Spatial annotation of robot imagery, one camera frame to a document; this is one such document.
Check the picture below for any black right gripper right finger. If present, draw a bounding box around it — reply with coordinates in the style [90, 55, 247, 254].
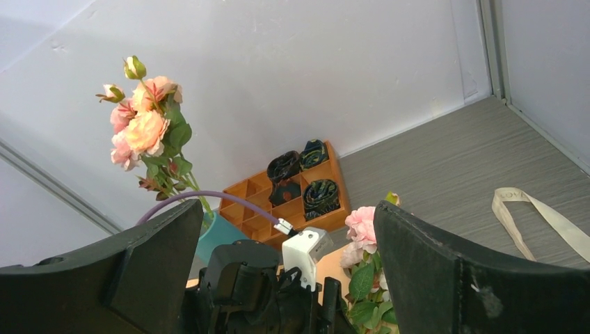
[374, 201, 589, 333]

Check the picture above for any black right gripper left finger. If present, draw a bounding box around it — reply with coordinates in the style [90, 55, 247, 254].
[1, 200, 203, 333]

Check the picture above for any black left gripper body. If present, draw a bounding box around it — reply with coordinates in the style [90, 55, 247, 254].
[182, 239, 356, 333]

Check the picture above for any green and peach wrapping paper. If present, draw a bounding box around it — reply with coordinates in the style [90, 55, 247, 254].
[186, 244, 399, 334]

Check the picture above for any cream printed ribbon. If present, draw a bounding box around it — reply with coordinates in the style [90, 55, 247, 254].
[491, 186, 590, 264]

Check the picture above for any pink flower bunch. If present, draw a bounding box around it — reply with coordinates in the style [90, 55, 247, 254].
[340, 206, 399, 333]

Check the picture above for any teal cylindrical vase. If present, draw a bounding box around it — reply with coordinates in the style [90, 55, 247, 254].
[196, 212, 248, 266]

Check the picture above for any orange wooden compartment tray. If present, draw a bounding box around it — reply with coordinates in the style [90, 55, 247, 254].
[219, 141, 351, 250]

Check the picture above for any dark rolled cloth middle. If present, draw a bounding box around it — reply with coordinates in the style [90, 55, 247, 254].
[269, 180, 301, 207]

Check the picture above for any dark rolled cloth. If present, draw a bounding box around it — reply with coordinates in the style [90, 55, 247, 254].
[299, 139, 329, 171]
[266, 150, 301, 184]
[302, 179, 340, 221]
[269, 180, 301, 207]

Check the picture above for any dark rolled cloth front right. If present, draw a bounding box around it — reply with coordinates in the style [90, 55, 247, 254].
[302, 179, 340, 221]

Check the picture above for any dark rolled cloth back left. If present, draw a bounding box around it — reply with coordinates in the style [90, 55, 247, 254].
[266, 150, 301, 184]

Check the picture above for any dark rolled cloth back right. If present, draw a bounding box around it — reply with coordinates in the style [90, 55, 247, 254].
[299, 139, 329, 171]

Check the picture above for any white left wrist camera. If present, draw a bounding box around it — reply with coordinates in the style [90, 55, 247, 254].
[282, 227, 333, 292]

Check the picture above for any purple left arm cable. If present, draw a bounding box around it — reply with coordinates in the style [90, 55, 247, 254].
[136, 190, 296, 238]

